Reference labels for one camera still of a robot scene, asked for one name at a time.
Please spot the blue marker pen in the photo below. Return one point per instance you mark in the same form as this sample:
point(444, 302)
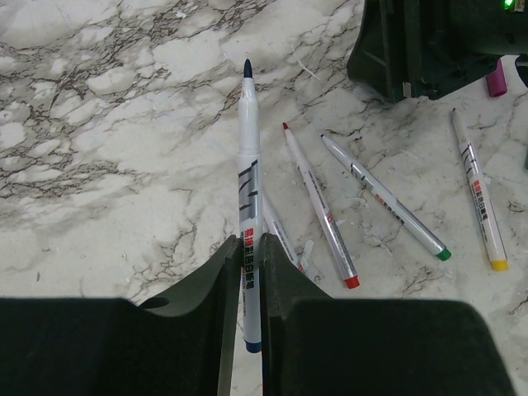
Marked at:
point(250, 208)

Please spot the purple marker pen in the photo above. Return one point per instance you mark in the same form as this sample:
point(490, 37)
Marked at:
point(276, 228)

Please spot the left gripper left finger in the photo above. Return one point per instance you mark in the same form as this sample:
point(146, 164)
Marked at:
point(179, 342)

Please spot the red marker pen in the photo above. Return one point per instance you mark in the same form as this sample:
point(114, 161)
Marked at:
point(321, 208)

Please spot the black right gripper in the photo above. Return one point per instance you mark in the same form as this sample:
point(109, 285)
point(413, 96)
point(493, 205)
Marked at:
point(433, 48)

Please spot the purple pen cap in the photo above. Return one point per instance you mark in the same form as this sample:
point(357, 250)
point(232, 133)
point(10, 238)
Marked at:
point(496, 81)

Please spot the yellow marker pen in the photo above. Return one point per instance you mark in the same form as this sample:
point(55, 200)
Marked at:
point(487, 221)

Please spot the green marker pen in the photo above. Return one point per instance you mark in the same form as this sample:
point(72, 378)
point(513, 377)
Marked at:
point(388, 200)

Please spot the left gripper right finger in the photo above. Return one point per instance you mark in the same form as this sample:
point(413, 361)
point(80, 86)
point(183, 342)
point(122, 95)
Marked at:
point(313, 344)

